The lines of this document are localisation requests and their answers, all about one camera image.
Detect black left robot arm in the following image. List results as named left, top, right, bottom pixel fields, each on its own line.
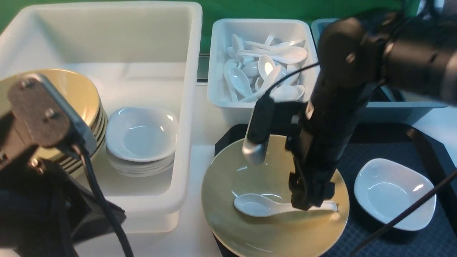
left=1, top=107, right=134, bottom=257

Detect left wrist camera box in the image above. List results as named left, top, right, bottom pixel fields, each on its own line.
left=7, top=72, right=97, bottom=157

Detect white soup spoon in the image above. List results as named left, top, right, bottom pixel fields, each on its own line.
left=234, top=193, right=338, bottom=217

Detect white spoon left bowl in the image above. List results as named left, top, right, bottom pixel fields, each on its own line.
left=230, top=68, right=253, bottom=97

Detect long white spoon top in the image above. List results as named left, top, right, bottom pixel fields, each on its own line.
left=236, top=46, right=308, bottom=65

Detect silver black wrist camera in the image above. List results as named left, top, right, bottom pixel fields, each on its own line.
left=242, top=94, right=275, bottom=165

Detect white spoon far left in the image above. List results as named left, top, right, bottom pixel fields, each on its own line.
left=223, top=59, right=239, bottom=102

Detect top stacked beige bowl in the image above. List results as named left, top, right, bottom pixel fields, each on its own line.
left=0, top=69, right=101, bottom=161

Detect bottom stacked white dish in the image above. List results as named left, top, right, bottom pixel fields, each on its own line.
left=109, top=161, right=174, bottom=177

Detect white spoon back thin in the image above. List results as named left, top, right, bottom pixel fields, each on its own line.
left=242, top=40, right=305, bottom=52

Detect bottom stacked beige bowl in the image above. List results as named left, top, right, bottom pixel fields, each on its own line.
left=64, top=128, right=106, bottom=178

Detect beige noodle bowl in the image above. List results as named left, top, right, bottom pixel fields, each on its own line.
left=201, top=135, right=350, bottom=257

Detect stacked white dish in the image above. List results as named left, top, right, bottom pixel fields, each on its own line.
left=105, top=107, right=179, bottom=162
left=109, top=161, right=174, bottom=177
left=106, top=150, right=175, bottom=169
left=108, top=155, right=175, bottom=172

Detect white spoon centre upright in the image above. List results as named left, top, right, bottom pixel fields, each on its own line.
left=257, top=54, right=276, bottom=80

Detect stacked beige bowl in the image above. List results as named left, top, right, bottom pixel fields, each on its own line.
left=62, top=113, right=108, bottom=174
left=36, top=104, right=106, bottom=169
left=64, top=128, right=106, bottom=178
left=0, top=69, right=101, bottom=161
left=58, top=107, right=108, bottom=174

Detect black serving tray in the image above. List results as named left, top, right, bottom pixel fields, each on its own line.
left=212, top=124, right=457, bottom=257

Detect white spoon front right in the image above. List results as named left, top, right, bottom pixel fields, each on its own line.
left=270, top=85, right=306, bottom=102

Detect top stacked white dish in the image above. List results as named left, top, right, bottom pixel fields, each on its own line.
left=105, top=107, right=179, bottom=162

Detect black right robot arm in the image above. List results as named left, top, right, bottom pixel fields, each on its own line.
left=286, top=0, right=456, bottom=210

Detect white spoon bin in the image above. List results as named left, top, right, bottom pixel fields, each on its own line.
left=207, top=19, right=318, bottom=125

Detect white square sauce dish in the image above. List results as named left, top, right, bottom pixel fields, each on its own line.
left=354, top=159, right=434, bottom=223

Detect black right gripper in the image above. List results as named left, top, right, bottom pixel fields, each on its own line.
left=288, top=77, right=377, bottom=211

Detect white spoon diagonal centre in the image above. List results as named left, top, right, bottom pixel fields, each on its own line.
left=239, top=66, right=281, bottom=102

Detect grey-blue chopstick bin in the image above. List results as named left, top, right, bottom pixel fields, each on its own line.
left=318, top=17, right=456, bottom=123

